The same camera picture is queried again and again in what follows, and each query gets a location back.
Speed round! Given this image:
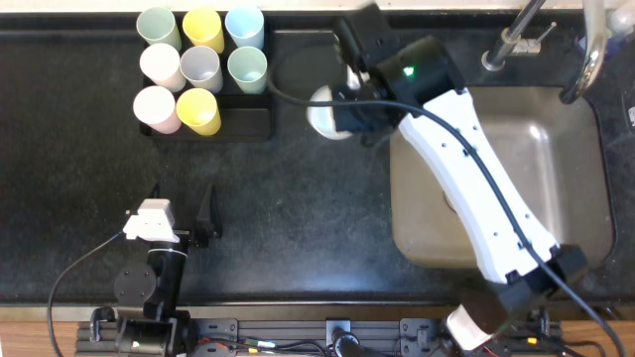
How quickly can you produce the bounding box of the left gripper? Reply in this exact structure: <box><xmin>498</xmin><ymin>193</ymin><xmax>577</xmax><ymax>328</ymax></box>
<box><xmin>148</xmin><ymin>180</ymin><xmax>223</xmax><ymax>249</ymax></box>

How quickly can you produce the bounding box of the yellow cup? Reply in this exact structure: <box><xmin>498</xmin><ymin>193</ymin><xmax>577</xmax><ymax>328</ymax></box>
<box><xmin>175</xmin><ymin>87</ymin><xmax>223</xmax><ymax>137</ymax></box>
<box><xmin>181</xmin><ymin>6</ymin><xmax>225</xmax><ymax>55</ymax></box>

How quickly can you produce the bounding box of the pink cup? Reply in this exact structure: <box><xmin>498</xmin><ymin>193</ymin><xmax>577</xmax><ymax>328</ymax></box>
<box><xmin>132</xmin><ymin>85</ymin><xmax>183</xmax><ymax>135</ymax></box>

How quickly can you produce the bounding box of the white cup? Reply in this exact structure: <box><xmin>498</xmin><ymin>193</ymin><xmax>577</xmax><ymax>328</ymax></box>
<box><xmin>306</xmin><ymin>83</ymin><xmax>356</xmax><ymax>142</ymax></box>
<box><xmin>138</xmin><ymin>42</ymin><xmax>188</xmax><ymax>94</ymax></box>

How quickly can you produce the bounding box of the black tray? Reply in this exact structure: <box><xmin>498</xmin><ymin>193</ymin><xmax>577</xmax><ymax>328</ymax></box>
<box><xmin>138</xmin><ymin>9</ymin><xmax>274</xmax><ymax>143</ymax></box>

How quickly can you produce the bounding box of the grey cup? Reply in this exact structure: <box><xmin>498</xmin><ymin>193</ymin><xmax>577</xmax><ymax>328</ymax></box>
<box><xmin>179</xmin><ymin>45</ymin><xmax>224</xmax><ymax>94</ymax></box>

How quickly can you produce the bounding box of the green cup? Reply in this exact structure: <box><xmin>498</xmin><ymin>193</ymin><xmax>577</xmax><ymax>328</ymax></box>
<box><xmin>135</xmin><ymin>5</ymin><xmax>183</xmax><ymax>52</ymax></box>
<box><xmin>226</xmin><ymin>45</ymin><xmax>269</xmax><ymax>95</ymax></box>

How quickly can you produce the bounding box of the blue cup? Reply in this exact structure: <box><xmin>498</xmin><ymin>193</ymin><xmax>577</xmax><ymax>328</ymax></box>
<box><xmin>223</xmin><ymin>4</ymin><xmax>266</xmax><ymax>50</ymax></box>

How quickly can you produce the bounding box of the steel tap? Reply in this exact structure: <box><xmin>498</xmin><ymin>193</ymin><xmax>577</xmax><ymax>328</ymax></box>
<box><xmin>480</xmin><ymin>0</ymin><xmax>611</xmax><ymax>105</ymax></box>

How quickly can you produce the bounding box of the steel sink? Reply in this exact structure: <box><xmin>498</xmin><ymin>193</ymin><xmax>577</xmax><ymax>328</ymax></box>
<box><xmin>389</xmin><ymin>86</ymin><xmax>616</xmax><ymax>272</ymax></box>

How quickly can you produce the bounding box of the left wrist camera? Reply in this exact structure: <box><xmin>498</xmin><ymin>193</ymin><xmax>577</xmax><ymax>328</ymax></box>
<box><xmin>122</xmin><ymin>197</ymin><xmax>181</xmax><ymax>244</ymax></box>

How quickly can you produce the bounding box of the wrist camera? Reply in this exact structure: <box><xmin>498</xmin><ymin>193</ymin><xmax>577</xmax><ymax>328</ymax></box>
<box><xmin>345</xmin><ymin>63</ymin><xmax>372</xmax><ymax>93</ymax></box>
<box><xmin>122</xmin><ymin>197</ymin><xmax>181</xmax><ymax>244</ymax></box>

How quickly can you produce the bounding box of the mounting rail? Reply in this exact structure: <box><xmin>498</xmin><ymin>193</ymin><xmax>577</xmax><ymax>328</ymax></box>
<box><xmin>73</xmin><ymin>305</ymin><xmax>609</xmax><ymax>357</ymax></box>

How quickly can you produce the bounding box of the black cable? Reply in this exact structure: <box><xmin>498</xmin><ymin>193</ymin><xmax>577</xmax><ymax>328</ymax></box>
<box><xmin>265</xmin><ymin>29</ymin><xmax>629</xmax><ymax>357</ymax></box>
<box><xmin>47</xmin><ymin>230</ymin><xmax>125</xmax><ymax>357</ymax></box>

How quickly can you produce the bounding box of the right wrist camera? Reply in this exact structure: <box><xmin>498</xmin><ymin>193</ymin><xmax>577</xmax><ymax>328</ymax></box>
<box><xmin>345</xmin><ymin>63</ymin><xmax>372</xmax><ymax>93</ymax></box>

